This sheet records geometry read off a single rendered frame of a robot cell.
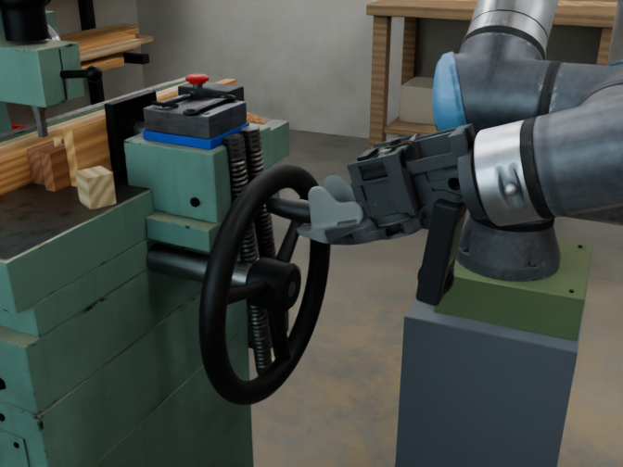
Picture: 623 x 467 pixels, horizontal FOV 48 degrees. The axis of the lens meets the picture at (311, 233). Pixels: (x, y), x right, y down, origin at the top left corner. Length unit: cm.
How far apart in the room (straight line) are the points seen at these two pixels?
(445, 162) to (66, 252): 42
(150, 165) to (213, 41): 377
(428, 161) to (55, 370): 47
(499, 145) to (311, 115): 382
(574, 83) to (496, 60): 8
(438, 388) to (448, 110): 73
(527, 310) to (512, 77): 63
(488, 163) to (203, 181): 37
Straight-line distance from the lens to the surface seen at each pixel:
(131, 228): 88
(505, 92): 73
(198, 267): 87
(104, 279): 87
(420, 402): 139
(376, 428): 191
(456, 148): 65
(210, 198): 85
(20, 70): 94
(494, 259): 128
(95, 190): 85
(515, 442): 139
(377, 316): 237
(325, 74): 433
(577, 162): 60
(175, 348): 102
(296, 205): 75
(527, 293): 126
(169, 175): 88
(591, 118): 61
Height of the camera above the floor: 121
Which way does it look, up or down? 24 degrees down
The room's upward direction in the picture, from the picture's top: straight up
